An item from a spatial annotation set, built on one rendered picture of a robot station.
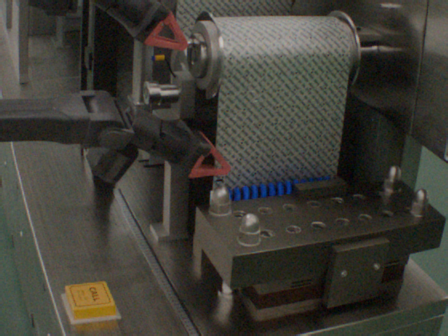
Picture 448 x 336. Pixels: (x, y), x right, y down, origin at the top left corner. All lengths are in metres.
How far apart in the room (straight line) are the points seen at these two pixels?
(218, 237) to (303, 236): 0.13
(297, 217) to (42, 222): 0.50
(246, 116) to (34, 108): 0.37
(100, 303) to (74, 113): 0.30
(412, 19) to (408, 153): 0.44
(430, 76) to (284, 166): 0.31
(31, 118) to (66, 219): 0.42
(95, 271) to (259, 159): 0.34
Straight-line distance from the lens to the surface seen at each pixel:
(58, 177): 1.59
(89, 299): 1.16
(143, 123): 1.14
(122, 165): 1.17
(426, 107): 1.23
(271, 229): 1.16
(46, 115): 1.05
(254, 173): 1.27
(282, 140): 1.26
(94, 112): 1.10
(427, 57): 1.22
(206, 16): 1.21
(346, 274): 1.17
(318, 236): 1.15
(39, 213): 1.45
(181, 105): 1.25
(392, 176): 1.32
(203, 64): 1.19
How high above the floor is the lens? 1.60
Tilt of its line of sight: 25 degrees down
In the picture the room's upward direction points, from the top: 4 degrees clockwise
